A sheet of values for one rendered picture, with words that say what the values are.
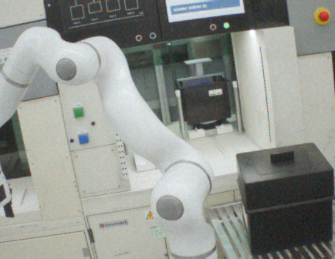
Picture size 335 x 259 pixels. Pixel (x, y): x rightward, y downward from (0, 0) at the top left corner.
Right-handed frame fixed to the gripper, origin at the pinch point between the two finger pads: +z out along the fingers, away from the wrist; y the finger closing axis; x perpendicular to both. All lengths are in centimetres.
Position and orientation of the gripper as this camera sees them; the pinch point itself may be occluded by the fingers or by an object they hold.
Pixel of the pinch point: (1, 220)
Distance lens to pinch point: 165.8
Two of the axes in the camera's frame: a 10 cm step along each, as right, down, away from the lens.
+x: -9.4, 0.5, 3.3
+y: 3.0, -3.0, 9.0
